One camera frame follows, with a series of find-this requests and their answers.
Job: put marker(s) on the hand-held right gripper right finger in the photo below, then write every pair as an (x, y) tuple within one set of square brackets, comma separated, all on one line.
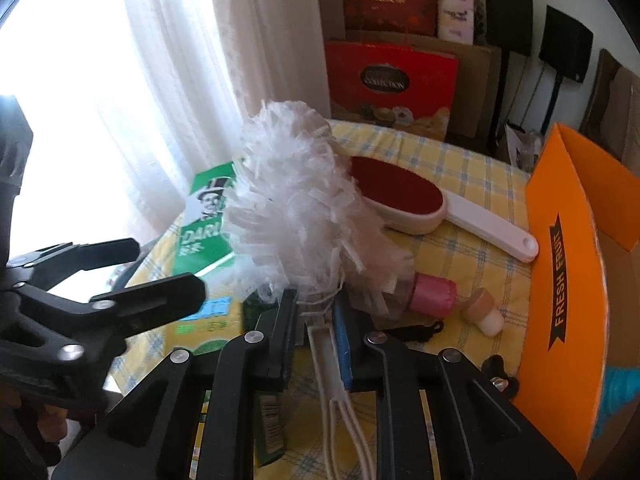
[(345, 355)]

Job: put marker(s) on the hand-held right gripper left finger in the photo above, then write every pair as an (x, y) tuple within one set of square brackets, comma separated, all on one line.
[(280, 345)]

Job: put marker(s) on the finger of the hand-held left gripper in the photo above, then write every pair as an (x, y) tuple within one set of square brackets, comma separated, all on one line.
[(150, 297), (80, 256)]

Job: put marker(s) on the green toothpaste box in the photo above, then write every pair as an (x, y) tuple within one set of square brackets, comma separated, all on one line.
[(210, 230)]

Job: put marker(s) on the clear bottle pink cap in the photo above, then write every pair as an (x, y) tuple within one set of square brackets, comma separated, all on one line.
[(435, 295)]

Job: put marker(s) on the small cork stopper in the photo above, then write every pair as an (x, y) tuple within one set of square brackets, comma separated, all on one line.
[(482, 310)]

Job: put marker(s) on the white fluffy duster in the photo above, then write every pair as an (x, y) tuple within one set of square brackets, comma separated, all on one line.
[(290, 200)]

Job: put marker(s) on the black star knob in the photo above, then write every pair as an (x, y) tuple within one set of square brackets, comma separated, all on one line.
[(497, 365)]

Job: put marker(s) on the orange cardboard box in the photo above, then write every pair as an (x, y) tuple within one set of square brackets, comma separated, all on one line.
[(555, 260)]

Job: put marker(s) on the white sheer curtain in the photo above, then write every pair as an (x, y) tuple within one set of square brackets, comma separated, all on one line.
[(175, 60)]

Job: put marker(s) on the yellow checkered tablecloth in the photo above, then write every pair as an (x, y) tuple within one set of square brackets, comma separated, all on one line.
[(475, 185)]

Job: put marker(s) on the white plastic bag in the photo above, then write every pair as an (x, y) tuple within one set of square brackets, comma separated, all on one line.
[(522, 147)]

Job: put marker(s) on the teal object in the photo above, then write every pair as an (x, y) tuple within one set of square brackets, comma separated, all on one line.
[(617, 390)]

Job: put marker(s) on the red cookie gift box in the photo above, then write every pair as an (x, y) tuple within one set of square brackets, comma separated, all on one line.
[(390, 65)]

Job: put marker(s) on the brown cardboard box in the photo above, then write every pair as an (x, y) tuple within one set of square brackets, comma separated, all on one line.
[(475, 90)]

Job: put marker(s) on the black speaker stand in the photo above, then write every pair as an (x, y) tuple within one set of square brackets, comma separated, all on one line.
[(501, 100), (552, 105)]

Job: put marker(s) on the white pink carton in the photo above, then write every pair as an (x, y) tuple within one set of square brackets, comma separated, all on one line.
[(456, 15)]

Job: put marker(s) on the black speaker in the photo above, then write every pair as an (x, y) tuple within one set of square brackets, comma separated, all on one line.
[(507, 15), (565, 45)]

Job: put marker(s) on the wooden frame sofa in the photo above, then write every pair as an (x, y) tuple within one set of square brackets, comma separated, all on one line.
[(605, 100)]

